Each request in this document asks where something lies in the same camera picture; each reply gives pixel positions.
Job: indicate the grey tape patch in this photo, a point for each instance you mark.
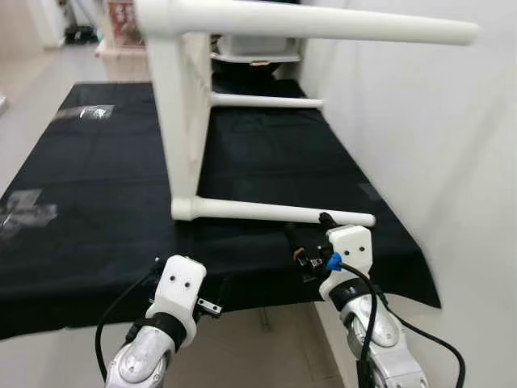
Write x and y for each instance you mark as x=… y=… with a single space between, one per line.
x=369 y=192

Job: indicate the narrow clear tape strip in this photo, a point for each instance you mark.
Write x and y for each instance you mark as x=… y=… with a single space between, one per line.
x=85 y=112

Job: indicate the large clear tape patch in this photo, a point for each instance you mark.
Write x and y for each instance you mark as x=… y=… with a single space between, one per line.
x=28 y=212

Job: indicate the black wok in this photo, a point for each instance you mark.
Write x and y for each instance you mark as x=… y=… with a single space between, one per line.
x=258 y=66

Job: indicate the beige cloth covered bench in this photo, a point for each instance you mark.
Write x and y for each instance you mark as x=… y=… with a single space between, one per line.
x=121 y=61

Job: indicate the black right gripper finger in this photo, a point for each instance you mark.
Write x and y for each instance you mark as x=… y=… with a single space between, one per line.
x=294 y=242
x=326 y=220

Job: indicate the black tablecloth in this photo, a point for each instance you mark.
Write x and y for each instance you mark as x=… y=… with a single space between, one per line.
x=97 y=178

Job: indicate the clear plastic storage box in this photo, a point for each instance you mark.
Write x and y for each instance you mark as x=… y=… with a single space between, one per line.
x=258 y=44

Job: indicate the red printed carton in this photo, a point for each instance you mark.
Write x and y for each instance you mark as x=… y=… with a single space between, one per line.
x=123 y=20

